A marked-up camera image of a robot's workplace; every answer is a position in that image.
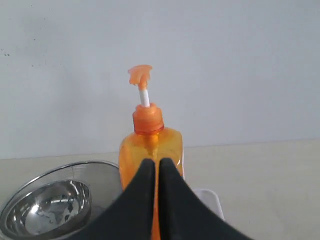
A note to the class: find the white rectangular plastic tray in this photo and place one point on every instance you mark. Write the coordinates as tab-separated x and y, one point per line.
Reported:
211	200

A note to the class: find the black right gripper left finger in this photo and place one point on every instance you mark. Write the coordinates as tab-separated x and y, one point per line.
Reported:
130	216

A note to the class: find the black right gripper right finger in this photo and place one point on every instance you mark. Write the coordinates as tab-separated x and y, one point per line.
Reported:
182	215

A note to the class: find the orange pump soap bottle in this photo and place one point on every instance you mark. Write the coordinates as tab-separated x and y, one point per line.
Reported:
151	139

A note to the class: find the small stainless steel bowl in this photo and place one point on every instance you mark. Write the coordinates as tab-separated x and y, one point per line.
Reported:
47	212

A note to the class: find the steel mesh colander basket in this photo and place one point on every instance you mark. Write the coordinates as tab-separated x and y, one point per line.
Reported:
102	177

